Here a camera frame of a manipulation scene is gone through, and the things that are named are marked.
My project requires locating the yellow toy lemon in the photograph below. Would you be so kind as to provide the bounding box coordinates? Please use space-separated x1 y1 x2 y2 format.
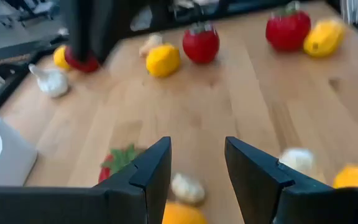
303 17 347 58
145 42 182 78
52 45 71 71
332 164 358 190

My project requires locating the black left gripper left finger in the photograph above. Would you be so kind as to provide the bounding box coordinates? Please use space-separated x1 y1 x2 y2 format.
0 136 172 224

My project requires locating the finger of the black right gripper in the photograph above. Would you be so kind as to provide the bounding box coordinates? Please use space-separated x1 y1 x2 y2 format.
87 0 118 65
59 0 89 62

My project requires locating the red toy tomato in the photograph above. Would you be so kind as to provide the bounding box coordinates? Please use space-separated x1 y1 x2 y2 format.
265 1 312 52
181 21 221 65
63 46 101 74

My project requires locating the grey office chair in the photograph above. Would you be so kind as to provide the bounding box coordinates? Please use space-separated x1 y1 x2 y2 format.
0 0 60 35

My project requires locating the white plastic basket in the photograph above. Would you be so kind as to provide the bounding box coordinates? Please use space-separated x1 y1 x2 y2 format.
0 113 39 187

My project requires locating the orange toy lemon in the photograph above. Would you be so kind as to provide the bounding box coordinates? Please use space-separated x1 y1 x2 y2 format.
162 201 209 224

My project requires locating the white toy garlic bulb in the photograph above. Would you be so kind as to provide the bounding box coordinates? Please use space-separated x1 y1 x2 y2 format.
170 172 206 206
277 147 316 177
138 33 163 58
28 63 70 99

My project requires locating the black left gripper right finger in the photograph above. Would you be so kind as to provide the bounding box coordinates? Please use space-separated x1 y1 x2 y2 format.
224 136 358 224

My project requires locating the strawberry with green leaves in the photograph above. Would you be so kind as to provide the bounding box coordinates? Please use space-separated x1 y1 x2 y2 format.
98 143 142 184

